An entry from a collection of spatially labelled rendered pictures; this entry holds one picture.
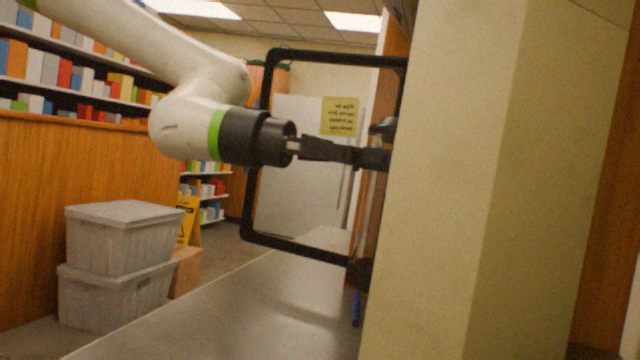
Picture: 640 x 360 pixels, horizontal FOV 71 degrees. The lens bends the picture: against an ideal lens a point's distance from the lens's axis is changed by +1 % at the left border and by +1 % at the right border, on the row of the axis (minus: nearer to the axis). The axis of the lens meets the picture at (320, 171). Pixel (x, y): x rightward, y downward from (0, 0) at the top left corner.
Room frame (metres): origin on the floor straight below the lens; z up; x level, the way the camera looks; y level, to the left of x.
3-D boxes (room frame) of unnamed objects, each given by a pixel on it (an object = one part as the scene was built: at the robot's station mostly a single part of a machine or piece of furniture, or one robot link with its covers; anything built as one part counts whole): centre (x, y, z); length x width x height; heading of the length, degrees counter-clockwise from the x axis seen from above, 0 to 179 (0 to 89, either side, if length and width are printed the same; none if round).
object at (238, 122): (0.70, 0.12, 1.21); 0.09 x 0.06 x 0.12; 165
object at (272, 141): (0.68, 0.04, 1.20); 0.09 x 0.08 x 0.07; 75
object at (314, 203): (0.87, 0.00, 1.19); 0.30 x 0.01 x 0.40; 68
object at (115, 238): (2.68, 1.09, 0.49); 0.60 x 0.42 x 0.33; 166
